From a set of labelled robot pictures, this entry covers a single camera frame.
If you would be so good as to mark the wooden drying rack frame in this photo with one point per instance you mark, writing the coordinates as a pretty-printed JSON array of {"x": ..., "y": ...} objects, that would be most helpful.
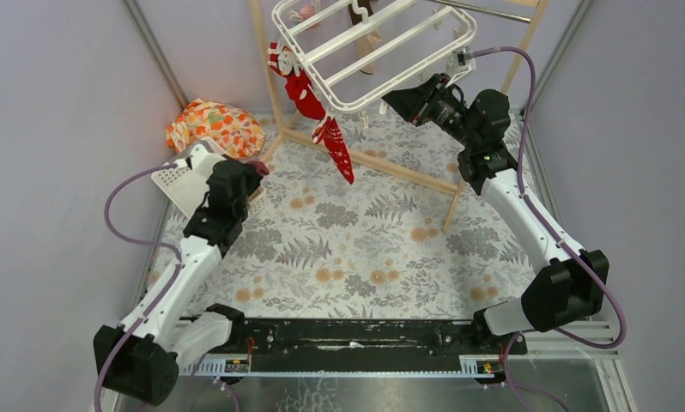
[{"x": 376, "y": 162}]

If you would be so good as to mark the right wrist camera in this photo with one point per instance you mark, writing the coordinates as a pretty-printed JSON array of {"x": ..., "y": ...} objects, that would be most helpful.
[{"x": 465, "y": 59}]

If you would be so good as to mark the red santa sock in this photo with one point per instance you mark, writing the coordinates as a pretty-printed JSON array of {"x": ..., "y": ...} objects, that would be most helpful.
[{"x": 298, "y": 85}]

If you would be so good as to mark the metal hanging rod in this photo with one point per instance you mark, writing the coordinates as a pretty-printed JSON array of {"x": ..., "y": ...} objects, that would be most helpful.
[{"x": 484, "y": 11}]

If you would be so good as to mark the red patterned sock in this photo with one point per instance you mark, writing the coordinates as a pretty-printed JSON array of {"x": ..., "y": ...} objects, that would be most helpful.
[{"x": 328, "y": 131}]

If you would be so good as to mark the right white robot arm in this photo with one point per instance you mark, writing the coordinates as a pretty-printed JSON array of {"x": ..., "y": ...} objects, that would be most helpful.
[{"x": 567, "y": 281}]

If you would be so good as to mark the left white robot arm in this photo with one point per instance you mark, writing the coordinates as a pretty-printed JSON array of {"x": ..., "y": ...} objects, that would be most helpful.
[{"x": 141, "y": 356}]

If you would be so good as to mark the pink brown sock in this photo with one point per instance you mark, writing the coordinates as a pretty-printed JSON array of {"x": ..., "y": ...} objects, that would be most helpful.
[{"x": 260, "y": 167}]

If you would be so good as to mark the white plastic basket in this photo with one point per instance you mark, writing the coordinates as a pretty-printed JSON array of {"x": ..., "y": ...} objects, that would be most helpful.
[{"x": 183, "y": 188}]

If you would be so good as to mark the white clip sock hanger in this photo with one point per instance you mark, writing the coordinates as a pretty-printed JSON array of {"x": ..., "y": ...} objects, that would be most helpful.
[{"x": 354, "y": 55}]

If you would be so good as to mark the white slotted cable duct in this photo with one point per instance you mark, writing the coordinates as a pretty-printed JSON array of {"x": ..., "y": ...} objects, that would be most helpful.
[{"x": 349, "y": 365}]

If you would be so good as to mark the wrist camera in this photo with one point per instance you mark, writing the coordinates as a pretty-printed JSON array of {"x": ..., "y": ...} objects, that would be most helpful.
[
  {"x": 203, "y": 156},
  {"x": 465, "y": 59}
]

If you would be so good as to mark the brown beige sock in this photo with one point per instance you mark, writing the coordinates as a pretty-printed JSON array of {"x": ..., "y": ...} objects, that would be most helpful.
[{"x": 368, "y": 42}]

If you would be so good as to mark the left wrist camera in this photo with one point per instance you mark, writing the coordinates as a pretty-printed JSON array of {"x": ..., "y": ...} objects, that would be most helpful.
[{"x": 203, "y": 156}]

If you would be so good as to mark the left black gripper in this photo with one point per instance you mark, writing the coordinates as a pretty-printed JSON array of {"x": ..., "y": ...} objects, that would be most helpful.
[{"x": 243, "y": 174}]

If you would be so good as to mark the orange floral cloth bundle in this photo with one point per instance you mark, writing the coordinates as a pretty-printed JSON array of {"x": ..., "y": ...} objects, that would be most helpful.
[{"x": 234, "y": 129}]

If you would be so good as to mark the floral patterned mat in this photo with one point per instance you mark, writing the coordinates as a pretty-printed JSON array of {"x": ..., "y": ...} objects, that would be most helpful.
[{"x": 380, "y": 247}]

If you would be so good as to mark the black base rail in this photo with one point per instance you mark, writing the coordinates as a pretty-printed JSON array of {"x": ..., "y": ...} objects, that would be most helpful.
[{"x": 283, "y": 336}]

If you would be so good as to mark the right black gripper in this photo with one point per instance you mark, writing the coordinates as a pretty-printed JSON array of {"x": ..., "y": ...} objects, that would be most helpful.
[{"x": 415, "y": 106}]

